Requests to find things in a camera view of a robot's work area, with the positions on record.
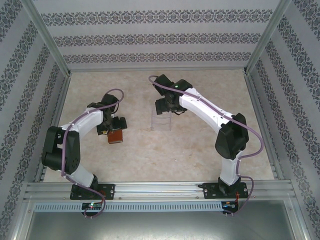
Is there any brown leather card holder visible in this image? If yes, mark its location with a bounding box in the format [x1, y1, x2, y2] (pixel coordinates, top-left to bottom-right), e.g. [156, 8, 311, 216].
[107, 128, 125, 145]

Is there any clear acrylic box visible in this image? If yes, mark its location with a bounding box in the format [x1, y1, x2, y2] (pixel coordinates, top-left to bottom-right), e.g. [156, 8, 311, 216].
[151, 109, 173, 132]

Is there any grey metal panel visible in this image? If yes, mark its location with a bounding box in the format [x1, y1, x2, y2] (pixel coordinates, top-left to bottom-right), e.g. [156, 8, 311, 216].
[24, 211, 297, 240]

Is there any aluminium side rail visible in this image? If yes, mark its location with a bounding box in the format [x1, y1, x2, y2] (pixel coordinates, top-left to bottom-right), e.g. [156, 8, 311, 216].
[243, 71, 285, 181]
[34, 73, 72, 183]

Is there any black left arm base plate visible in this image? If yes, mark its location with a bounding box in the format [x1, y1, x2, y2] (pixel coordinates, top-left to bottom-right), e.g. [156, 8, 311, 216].
[69, 183, 116, 201]

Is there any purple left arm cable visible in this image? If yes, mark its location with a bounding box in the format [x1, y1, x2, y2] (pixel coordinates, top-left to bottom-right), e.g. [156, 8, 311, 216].
[60, 89, 125, 219]

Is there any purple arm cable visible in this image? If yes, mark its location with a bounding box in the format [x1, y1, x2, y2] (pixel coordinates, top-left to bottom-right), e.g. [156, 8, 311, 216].
[60, 89, 125, 219]
[148, 74, 265, 218]

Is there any aluminium mounting rail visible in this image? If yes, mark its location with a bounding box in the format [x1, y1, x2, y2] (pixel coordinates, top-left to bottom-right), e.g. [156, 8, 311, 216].
[23, 181, 296, 201]

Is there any grey slotted cable duct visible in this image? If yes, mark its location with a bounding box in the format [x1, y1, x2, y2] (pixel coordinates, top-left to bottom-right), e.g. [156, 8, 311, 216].
[33, 201, 223, 213]

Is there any aluminium frame post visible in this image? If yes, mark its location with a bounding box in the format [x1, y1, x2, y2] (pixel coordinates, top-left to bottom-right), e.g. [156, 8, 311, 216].
[21, 0, 72, 78]
[243, 0, 293, 76]

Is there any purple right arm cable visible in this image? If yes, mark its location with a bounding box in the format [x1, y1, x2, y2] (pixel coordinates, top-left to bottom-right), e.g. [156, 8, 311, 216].
[148, 74, 265, 218]

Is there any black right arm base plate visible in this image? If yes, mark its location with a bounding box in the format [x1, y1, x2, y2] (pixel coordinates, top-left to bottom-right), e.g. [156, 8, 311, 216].
[198, 182, 247, 200]

